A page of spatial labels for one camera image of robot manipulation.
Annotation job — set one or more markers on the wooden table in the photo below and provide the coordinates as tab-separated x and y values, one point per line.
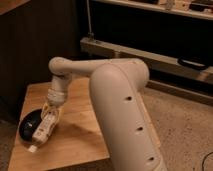
76	139

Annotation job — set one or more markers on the metal pole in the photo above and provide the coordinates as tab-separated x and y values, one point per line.
90	31

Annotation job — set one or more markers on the black handle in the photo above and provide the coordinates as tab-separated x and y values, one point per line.
193	65

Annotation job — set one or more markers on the wooden shelf beam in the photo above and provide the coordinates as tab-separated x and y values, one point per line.
154	61

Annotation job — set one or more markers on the upper wooden shelf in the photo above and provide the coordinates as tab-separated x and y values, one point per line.
185	8

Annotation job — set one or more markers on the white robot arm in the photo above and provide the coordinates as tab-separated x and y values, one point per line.
114	89

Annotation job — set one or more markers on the black ceramic bowl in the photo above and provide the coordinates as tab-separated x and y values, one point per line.
29	125

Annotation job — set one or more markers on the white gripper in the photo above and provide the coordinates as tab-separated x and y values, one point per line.
54	98

